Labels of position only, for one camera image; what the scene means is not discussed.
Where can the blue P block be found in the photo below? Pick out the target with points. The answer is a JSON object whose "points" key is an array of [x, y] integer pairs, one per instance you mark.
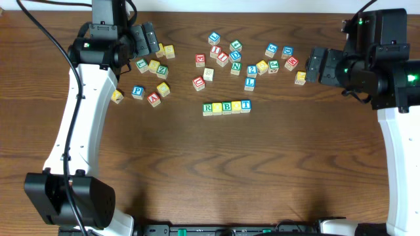
{"points": [[137, 92]]}

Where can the yellow k block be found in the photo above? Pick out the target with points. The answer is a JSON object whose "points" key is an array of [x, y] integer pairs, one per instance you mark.
{"points": [[300, 78], [117, 96]]}

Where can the green N block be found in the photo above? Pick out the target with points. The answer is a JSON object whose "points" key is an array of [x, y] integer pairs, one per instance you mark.
{"points": [[236, 68]]}

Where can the yellow G block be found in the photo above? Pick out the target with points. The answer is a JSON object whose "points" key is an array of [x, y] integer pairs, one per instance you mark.
{"points": [[262, 67]]}

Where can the yellow W block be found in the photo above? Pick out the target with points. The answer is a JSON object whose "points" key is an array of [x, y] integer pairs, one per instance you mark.
{"points": [[161, 52]]}

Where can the blue D block right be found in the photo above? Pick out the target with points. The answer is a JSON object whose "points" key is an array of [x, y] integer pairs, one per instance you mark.
{"points": [[287, 52]]}

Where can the red A block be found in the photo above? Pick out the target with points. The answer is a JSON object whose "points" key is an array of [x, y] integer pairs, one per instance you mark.
{"points": [[154, 99]]}

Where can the yellow K block left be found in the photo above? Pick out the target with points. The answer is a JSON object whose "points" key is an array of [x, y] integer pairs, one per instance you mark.
{"points": [[117, 96]]}

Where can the red U block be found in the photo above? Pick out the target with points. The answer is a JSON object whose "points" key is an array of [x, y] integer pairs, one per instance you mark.
{"points": [[198, 83]]}

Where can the green B block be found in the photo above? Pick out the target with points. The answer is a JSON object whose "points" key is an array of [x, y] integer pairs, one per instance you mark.
{"points": [[226, 108]]}

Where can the yellow S block lower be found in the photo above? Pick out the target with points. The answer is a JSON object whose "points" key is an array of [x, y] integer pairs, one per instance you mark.
{"points": [[153, 66]]}

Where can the yellow O block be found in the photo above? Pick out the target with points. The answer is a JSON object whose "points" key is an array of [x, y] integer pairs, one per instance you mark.
{"points": [[236, 106], [217, 108]]}

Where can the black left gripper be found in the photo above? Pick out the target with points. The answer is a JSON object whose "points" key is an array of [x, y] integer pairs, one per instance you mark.
{"points": [[144, 39]]}

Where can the yellow K block right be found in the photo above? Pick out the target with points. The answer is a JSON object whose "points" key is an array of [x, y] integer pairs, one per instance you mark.
{"points": [[300, 78]]}

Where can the red I block upper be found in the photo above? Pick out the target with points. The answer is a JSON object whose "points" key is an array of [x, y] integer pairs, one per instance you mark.
{"points": [[215, 51]]}

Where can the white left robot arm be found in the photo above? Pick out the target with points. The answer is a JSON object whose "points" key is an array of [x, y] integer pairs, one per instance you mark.
{"points": [[67, 192]]}

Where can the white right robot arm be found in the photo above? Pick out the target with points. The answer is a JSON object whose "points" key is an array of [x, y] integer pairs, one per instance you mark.
{"points": [[376, 61]]}

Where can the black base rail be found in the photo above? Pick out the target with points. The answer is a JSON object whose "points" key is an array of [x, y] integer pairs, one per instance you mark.
{"points": [[322, 226]]}

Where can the green 7 block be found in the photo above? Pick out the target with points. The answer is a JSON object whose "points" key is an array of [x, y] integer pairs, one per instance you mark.
{"points": [[142, 65]]}

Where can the blue L block top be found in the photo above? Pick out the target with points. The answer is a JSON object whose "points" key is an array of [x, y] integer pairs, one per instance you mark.
{"points": [[214, 38]]}

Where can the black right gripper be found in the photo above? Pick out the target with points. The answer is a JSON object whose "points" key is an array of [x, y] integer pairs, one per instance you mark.
{"points": [[322, 61]]}

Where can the yellow s block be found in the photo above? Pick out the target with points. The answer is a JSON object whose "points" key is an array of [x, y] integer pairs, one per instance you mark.
{"points": [[169, 51], [153, 66]]}

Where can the green Z block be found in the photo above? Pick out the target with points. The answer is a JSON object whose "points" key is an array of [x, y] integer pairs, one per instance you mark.
{"points": [[162, 72]]}

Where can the blue 5 block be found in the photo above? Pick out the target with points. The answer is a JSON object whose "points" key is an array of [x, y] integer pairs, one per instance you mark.
{"points": [[271, 50]]}

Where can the green J block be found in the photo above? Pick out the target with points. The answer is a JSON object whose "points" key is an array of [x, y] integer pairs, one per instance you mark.
{"points": [[273, 66]]}

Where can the green 4 block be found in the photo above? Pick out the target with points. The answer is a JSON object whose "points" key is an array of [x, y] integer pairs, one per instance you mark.
{"points": [[236, 46]]}

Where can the blue T block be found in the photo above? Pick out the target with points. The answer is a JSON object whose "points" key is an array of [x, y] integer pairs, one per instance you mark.
{"points": [[246, 106]]}

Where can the yellow S block top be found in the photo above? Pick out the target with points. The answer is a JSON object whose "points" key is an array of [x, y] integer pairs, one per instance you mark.
{"points": [[169, 51]]}

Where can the blue L block lower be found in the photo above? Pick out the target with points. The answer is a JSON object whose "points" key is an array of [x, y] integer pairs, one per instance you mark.
{"points": [[250, 84]]}

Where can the blue 2 block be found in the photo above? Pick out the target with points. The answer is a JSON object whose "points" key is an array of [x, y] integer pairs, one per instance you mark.
{"points": [[252, 71]]}

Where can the yellow C block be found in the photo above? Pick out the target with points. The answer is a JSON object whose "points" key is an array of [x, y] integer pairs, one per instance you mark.
{"points": [[163, 89]]}

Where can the blue l block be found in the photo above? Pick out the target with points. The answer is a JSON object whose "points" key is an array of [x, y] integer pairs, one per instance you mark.
{"points": [[250, 84], [214, 38]]}

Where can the green R block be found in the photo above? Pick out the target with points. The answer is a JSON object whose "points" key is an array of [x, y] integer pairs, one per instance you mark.
{"points": [[207, 109]]}

